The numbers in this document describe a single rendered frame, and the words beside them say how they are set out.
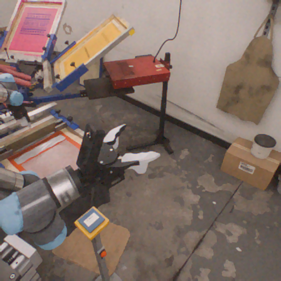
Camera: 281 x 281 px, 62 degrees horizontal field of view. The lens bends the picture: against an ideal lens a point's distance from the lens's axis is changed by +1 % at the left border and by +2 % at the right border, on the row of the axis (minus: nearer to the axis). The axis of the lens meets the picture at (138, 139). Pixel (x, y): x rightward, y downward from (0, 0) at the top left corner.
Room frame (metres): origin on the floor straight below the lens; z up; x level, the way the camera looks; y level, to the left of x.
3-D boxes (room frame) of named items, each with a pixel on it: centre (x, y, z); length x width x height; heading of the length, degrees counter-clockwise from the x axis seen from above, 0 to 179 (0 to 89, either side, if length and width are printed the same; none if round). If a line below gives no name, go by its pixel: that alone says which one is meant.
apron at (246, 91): (2.19, -1.13, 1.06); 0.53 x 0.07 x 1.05; 48
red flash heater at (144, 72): (2.25, 0.02, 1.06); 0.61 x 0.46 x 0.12; 108
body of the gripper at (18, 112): (1.22, 0.76, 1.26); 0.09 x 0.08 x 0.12; 138
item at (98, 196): (0.91, 0.37, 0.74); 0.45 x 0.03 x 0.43; 138
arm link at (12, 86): (1.23, 0.75, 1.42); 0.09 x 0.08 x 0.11; 155
